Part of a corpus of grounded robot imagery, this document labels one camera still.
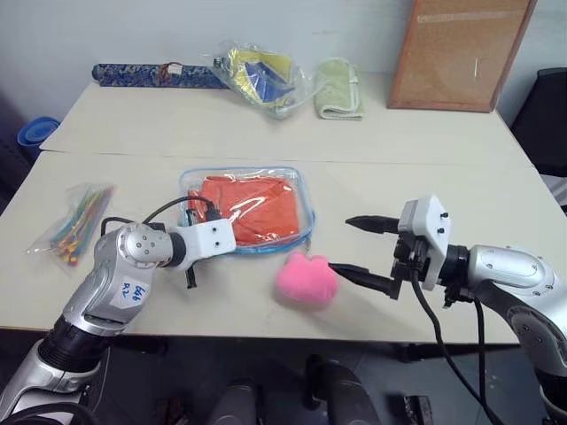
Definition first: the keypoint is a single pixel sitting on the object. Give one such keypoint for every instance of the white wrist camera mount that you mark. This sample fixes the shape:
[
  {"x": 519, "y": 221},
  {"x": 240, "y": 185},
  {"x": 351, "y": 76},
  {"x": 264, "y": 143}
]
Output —
[
  {"x": 208, "y": 241},
  {"x": 432, "y": 221}
]

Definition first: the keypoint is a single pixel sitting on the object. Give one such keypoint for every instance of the pink plush toy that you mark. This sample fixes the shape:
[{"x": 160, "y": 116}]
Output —
[{"x": 305, "y": 281}]

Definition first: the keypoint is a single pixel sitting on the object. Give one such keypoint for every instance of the cork board wooden frame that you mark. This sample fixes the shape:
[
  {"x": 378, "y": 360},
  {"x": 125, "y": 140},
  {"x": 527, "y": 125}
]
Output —
[{"x": 460, "y": 48}]

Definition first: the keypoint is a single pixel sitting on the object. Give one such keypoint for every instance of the blue cloth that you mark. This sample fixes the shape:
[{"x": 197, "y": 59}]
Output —
[{"x": 266, "y": 79}]

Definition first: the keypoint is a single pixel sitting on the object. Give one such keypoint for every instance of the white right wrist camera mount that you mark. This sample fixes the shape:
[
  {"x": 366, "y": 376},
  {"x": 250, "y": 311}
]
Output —
[{"x": 432, "y": 221}]

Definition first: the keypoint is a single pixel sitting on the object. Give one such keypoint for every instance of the crumpled clear plastic bag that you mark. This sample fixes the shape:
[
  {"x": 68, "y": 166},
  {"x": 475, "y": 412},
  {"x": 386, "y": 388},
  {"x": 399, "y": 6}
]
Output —
[{"x": 283, "y": 99}]

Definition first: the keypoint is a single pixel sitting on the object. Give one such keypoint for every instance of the clear plastic pouch blue trim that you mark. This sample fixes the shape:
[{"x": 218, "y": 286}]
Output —
[{"x": 305, "y": 195}]

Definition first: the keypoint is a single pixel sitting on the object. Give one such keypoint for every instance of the green folded towel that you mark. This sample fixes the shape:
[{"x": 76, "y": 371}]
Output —
[{"x": 336, "y": 90}]

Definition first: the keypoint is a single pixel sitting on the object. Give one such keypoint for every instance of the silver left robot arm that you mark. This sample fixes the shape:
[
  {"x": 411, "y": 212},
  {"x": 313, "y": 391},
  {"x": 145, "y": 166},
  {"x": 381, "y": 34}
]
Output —
[{"x": 133, "y": 250}]

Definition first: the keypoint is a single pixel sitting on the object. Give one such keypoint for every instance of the blue patterned fabric roll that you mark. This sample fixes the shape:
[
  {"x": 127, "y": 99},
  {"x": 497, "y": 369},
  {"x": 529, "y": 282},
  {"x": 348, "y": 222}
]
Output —
[{"x": 128, "y": 74}]

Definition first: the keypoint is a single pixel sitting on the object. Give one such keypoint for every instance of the yellow cloth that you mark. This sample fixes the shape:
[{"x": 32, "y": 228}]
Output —
[{"x": 241, "y": 59}]

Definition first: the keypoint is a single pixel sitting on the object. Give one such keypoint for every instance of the small dark rounded shape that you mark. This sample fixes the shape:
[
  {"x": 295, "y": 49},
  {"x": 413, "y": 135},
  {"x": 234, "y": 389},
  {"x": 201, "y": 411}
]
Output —
[{"x": 237, "y": 403}]

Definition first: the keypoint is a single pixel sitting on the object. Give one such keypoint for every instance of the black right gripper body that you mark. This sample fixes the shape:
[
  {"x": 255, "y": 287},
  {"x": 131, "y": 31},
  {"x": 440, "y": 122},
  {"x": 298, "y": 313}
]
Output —
[{"x": 409, "y": 259}]

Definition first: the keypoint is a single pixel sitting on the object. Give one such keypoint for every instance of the large dark rounded shape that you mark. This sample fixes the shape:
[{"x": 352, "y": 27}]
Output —
[{"x": 341, "y": 394}]

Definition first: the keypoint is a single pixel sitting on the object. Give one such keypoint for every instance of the blue plastic bowl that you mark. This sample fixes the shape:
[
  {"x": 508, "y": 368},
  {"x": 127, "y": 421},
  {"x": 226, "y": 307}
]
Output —
[{"x": 37, "y": 130}]

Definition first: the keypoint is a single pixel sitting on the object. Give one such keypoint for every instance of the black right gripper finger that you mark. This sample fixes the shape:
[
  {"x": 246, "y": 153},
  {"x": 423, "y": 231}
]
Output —
[
  {"x": 367, "y": 278},
  {"x": 376, "y": 223}
]

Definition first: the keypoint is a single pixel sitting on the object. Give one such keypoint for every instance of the orange cloth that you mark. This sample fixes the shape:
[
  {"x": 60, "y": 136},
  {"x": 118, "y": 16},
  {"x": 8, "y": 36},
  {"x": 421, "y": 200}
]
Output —
[{"x": 261, "y": 208}]

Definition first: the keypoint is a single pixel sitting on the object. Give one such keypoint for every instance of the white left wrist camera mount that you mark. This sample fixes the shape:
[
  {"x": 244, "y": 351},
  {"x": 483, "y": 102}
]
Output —
[{"x": 208, "y": 241}]

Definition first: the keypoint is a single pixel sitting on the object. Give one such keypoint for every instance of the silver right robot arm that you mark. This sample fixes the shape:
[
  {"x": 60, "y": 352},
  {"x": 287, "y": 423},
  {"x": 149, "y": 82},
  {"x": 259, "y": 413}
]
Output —
[{"x": 509, "y": 270}]

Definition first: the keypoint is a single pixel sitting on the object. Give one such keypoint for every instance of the black office chair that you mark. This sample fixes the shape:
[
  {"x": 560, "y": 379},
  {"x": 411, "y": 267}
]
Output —
[{"x": 547, "y": 119}]

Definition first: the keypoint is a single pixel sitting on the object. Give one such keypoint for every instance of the white handwritten label sticker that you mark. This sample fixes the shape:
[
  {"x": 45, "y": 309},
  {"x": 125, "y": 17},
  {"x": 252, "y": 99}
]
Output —
[{"x": 130, "y": 295}]

